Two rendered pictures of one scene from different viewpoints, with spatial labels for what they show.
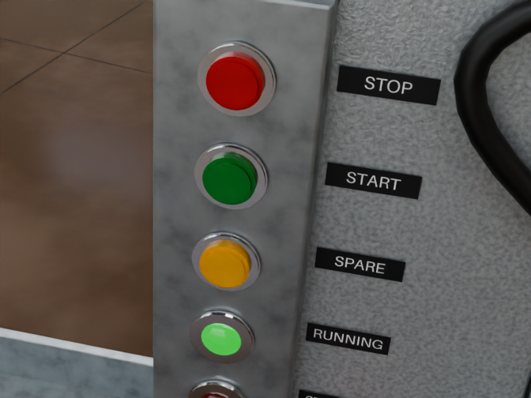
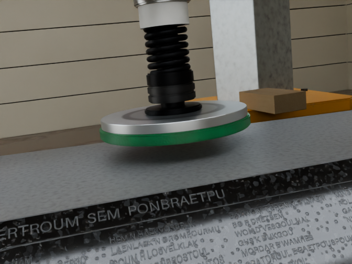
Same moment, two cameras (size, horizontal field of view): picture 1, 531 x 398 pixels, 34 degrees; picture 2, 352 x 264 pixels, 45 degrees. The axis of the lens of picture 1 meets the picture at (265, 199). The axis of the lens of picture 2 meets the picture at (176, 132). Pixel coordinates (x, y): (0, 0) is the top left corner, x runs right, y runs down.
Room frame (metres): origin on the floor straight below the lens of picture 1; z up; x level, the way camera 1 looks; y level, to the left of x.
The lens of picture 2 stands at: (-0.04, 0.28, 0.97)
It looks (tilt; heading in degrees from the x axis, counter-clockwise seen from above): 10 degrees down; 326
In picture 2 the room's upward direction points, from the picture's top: 6 degrees counter-clockwise
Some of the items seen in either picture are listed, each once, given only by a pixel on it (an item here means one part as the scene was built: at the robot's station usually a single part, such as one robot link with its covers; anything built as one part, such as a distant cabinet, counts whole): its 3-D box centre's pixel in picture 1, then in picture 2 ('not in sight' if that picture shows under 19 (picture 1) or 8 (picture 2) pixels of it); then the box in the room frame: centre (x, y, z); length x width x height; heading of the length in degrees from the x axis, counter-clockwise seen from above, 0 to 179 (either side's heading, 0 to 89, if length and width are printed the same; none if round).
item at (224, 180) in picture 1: (230, 178); not in sight; (0.36, 0.02, 1.43); 0.03 x 0.01 x 0.03; 82
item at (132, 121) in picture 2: not in sight; (174, 114); (0.48, -0.07, 0.88); 0.21 x 0.21 x 0.01
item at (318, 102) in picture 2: not in sight; (255, 103); (1.03, -0.79, 0.76); 0.49 x 0.49 x 0.05; 66
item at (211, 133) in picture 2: not in sight; (174, 117); (0.48, -0.07, 0.87); 0.22 x 0.22 x 0.04
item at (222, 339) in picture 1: (222, 336); not in sight; (0.36, 0.02, 1.32); 0.02 x 0.01 x 0.02; 82
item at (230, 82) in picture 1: (235, 80); not in sight; (0.36, 0.02, 1.48); 0.03 x 0.01 x 0.03; 82
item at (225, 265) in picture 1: (225, 263); not in sight; (0.36, 0.02, 1.38); 0.03 x 0.01 x 0.03; 82
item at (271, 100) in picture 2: not in sight; (270, 99); (0.82, -0.64, 0.81); 0.20 x 0.10 x 0.05; 164
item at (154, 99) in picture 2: not in sight; (172, 96); (0.48, -0.07, 0.90); 0.07 x 0.07 x 0.01
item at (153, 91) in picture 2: not in sight; (171, 88); (0.48, -0.07, 0.92); 0.07 x 0.07 x 0.01
